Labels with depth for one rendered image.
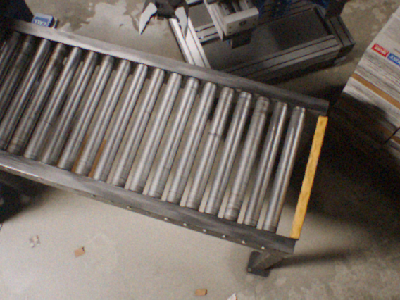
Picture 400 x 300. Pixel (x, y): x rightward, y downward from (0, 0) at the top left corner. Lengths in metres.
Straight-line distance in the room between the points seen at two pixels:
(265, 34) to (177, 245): 1.17
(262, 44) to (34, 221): 1.48
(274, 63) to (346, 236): 0.93
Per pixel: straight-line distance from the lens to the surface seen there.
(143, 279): 2.26
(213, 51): 2.36
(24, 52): 1.81
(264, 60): 2.34
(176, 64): 1.65
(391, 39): 1.79
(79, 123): 1.61
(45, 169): 1.59
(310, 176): 1.50
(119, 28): 2.74
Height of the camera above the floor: 2.23
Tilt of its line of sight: 71 degrees down
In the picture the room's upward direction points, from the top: 1 degrees counter-clockwise
